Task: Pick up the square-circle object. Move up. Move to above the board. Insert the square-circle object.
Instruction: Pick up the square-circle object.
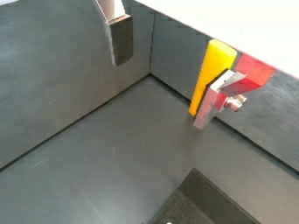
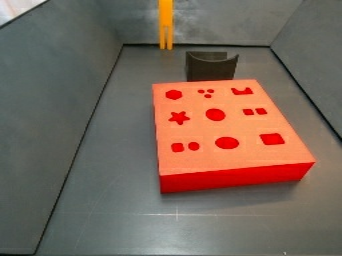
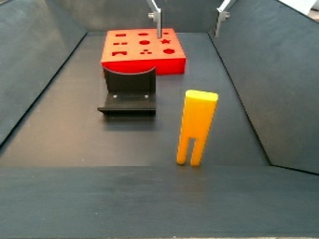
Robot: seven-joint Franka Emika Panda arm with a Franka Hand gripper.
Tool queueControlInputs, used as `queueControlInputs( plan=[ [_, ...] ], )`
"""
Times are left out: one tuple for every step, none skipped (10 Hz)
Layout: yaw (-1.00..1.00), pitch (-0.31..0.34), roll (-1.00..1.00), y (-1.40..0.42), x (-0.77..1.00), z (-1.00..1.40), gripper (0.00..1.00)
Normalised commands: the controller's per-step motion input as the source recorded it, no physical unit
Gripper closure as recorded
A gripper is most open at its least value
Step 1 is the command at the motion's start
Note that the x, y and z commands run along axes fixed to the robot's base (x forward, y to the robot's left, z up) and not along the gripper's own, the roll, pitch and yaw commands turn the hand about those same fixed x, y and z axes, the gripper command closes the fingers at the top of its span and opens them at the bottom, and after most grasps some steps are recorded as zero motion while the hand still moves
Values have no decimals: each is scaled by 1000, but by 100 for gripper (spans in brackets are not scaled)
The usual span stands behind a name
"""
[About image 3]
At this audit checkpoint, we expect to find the yellow two-pronged peg object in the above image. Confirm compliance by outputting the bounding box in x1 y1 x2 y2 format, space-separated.
178 90 218 166

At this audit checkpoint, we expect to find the red shape-hole board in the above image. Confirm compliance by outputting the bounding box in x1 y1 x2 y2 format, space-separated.
102 28 187 75

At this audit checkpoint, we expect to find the black curved holder stand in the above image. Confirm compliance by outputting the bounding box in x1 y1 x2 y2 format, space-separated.
98 68 157 114

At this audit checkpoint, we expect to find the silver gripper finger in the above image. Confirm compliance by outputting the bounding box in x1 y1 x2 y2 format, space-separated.
146 0 162 38
214 0 235 37

